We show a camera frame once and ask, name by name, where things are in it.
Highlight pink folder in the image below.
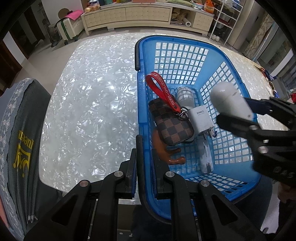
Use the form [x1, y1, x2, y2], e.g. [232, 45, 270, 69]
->
[63, 10, 82, 21]

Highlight white green suitcase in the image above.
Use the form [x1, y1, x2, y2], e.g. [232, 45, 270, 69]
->
[54, 17, 85, 45]

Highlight orange bag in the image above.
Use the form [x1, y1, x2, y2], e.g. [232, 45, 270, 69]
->
[203, 0, 214, 13]

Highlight blue plastic basket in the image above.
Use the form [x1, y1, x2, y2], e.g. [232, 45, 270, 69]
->
[135, 35, 263, 226]

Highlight red wrist strap keyring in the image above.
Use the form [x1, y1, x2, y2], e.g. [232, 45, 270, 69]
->
[145, 72, 188, 119]

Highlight patterned curtain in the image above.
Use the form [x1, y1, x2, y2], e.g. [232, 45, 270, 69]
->
[245, 15, 278, 61]

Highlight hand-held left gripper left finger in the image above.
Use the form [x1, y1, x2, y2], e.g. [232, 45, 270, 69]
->
[24, 148, 137, 241]

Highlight grey cloth yellow print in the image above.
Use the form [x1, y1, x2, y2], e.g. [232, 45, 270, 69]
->
[7, 79, 65, 235]

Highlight brown wooden massage comb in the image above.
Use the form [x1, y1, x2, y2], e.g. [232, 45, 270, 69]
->
[151, 128, 186, 165]

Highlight scissors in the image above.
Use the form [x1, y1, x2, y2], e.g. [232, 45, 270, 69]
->
[254, 65, 277, 80]

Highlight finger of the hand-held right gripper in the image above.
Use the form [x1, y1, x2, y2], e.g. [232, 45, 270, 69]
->
[216, 113, 296, 154]
[245, 96, 296, 130]

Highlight cream TV cabinet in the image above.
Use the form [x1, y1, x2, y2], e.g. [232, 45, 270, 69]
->
[81, 1, 214, 36]

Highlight white remote control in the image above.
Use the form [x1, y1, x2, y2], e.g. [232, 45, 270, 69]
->
[176, 87, 195, 109]

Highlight white rounded plastic case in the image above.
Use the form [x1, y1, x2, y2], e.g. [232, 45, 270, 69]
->
[211, 81, 254, 120]

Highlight brown checkered key case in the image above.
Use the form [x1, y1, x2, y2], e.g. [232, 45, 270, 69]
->
[148, 98, 194, 146]

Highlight white metal shelf rack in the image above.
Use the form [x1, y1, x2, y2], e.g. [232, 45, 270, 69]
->
[208, 0, 245, 45]

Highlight assorted bottles and packets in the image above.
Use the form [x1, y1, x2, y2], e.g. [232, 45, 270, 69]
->
[89, 0, 132, 6]

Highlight white USB dongle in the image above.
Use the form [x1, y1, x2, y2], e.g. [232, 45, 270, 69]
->
[199, 139, 212, 174]

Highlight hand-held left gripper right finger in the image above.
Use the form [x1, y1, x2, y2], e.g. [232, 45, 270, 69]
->
[151, 148, 266, 241]

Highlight white charger adapter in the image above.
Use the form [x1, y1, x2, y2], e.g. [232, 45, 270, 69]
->
[187, 105, 215, 140]

